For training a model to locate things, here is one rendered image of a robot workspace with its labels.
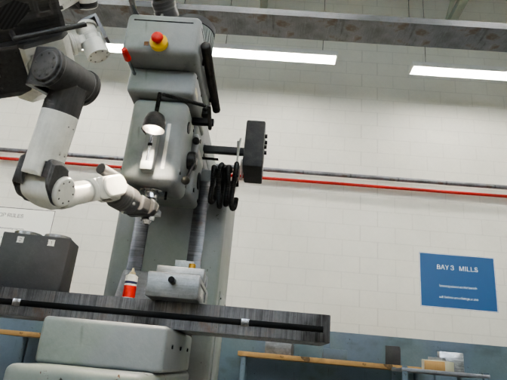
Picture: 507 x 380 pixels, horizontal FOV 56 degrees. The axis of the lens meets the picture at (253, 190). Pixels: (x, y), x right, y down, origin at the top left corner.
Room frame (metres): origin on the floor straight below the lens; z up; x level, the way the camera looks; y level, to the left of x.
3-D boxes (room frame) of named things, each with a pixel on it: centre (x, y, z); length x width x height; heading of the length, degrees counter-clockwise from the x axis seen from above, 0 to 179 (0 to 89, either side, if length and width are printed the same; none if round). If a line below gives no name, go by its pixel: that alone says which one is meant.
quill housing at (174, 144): (1.60, 0.35, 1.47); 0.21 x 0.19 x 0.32; 88
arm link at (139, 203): (1.51, 0.39, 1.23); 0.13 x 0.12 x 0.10; 66
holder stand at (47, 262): (1.64, 0.71, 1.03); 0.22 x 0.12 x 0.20; 95
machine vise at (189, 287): (1.56, 0.20, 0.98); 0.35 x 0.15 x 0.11; 0
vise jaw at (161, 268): (1.53, 0.20, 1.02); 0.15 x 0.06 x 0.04; 90
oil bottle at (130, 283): (1.60, 0.37, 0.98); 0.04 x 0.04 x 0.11
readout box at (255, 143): (1.88, 0.00, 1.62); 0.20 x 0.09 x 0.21; 178
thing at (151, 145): (1.48, 0.36, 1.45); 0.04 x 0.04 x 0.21; 88
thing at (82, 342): (1.59, 0.35, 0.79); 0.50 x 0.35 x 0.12; 178
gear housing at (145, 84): (1.63, 0.35, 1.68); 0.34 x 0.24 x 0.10; 178
